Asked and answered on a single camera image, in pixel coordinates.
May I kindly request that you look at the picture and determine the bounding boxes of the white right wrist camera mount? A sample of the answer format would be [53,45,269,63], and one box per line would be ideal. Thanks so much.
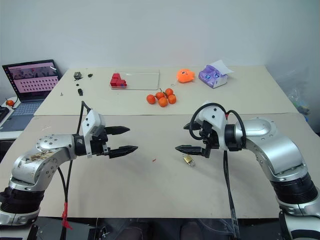
[194,101,229,151]

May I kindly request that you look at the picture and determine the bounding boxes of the small orange ball toy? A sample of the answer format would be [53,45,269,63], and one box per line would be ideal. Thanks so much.
[5,97,19,110]

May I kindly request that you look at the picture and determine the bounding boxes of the red tape wrap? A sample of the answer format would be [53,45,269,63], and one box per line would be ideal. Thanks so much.
[61,201,74,231]

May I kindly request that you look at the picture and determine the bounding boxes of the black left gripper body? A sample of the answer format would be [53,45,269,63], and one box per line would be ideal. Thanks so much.
[90,127,111,157]

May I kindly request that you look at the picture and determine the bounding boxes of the clear acrylic tray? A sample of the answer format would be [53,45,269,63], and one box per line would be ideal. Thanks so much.
[109,71,161,91]

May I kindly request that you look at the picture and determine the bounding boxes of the brass padlock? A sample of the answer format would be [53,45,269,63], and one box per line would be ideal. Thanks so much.
[182,154,197,168]

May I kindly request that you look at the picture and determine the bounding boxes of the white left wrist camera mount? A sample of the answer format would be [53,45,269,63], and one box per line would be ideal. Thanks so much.
[82,109,107,160]

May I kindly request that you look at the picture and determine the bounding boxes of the open grey laptop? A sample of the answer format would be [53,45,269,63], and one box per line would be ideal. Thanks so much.
[1,59,62,132]

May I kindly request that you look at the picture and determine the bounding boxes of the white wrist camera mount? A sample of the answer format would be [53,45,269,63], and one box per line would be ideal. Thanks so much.
[82,109,107,160]
[194,101,229,151]

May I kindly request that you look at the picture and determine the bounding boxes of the red building blocks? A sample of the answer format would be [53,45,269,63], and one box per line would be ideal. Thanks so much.
[109,72,129,89]

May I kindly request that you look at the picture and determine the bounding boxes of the black device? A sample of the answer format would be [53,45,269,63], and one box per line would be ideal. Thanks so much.
[0,105,11,125]

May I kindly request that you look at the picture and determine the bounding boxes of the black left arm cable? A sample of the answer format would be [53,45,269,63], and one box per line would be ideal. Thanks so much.
[57,100,91,240]

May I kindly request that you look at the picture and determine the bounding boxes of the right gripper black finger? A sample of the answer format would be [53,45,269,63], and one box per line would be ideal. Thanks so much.
[183,122,201,131]
[175,144,207,156]

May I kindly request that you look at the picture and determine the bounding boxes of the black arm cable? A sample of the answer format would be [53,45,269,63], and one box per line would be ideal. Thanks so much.
[57,100,91,240]
[188,102,247,240]

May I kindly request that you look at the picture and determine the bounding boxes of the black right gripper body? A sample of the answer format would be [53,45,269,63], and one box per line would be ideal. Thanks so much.
[198,120,220,159]

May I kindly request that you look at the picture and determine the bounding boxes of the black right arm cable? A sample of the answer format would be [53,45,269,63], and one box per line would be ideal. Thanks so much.
[188,102,247,240]

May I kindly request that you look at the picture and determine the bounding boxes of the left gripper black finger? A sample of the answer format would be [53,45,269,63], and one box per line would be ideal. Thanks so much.
[104,126,131,136]
[108,145,139,160]

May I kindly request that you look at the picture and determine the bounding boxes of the purple tissue pack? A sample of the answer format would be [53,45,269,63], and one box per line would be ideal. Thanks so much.
[198,59,236,89]

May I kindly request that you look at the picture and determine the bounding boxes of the orange plush toy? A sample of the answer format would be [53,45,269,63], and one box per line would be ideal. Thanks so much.
[176,69,196,84]

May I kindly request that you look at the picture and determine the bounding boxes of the clear plastic bag clutter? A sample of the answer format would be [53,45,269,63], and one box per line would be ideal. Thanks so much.
[286,86,311,116]

